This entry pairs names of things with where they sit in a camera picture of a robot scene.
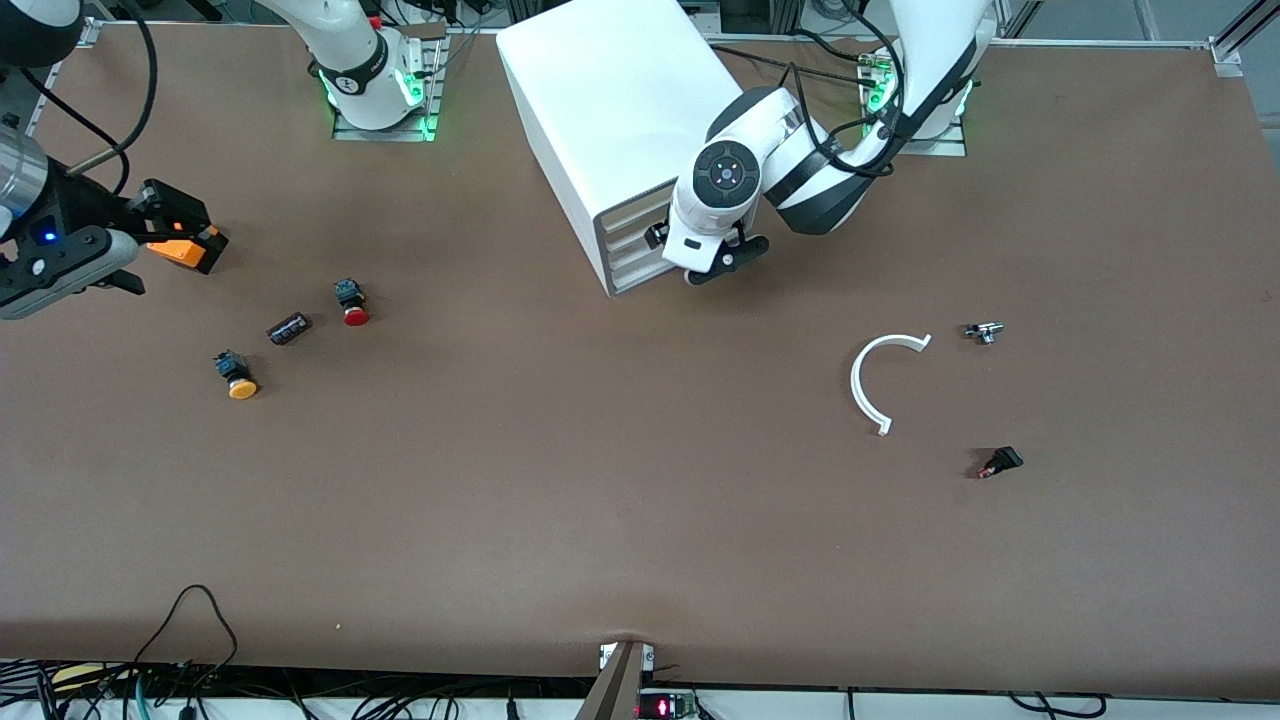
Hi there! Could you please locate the looped black cable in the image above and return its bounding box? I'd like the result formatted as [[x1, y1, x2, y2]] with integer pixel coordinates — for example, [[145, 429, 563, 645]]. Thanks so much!
[[133, 584, 239, 691]]

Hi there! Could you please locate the black cable on table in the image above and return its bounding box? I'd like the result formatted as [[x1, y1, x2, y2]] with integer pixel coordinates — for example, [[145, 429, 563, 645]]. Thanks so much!
[[712, 44, 801, 73]]

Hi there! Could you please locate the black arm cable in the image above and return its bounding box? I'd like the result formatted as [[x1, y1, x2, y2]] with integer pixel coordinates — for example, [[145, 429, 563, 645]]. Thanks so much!
[[65, 0, 161, 181], [788, 0, 909, 181]]

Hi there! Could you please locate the yellow mushroom push button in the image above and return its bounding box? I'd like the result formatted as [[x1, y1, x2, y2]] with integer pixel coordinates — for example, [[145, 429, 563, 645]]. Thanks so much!
[[213, 350, 259, 401]]

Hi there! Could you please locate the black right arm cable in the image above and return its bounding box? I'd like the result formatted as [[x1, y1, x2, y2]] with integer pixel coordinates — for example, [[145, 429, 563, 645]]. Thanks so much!
[[65, 0, 161, 181]]

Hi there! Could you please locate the tangled black cable bundle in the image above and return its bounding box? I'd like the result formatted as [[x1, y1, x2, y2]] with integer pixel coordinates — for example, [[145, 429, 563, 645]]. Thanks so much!
[[0, 658, 601, 720]]

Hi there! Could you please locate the grey camera support post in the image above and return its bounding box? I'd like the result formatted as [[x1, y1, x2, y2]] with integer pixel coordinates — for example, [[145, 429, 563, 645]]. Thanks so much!
[[575, 640, 656, 720]]

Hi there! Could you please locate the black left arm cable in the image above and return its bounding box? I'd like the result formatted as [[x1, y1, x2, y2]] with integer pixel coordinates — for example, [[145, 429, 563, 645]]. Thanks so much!
[[788, 0, 909, 181]]

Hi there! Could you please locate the white C-shaped plastic ring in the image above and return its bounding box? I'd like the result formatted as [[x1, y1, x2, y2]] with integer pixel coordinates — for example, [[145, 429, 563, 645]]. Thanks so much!
[[850, 333, 933, 437]]

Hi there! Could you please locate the aluminium table edge rail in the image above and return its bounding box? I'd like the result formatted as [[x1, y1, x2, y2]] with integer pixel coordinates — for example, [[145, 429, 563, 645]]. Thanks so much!
[[12, 65, 56, 141]]

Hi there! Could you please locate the orange box with hole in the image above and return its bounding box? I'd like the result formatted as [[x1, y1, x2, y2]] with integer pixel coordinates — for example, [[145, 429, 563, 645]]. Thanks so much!
[[148, 226, 229, 276]]

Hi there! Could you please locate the red mushroom push button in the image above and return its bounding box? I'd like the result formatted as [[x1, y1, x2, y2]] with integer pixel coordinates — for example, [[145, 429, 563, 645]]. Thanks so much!
[[333, 278, 371, 327]]

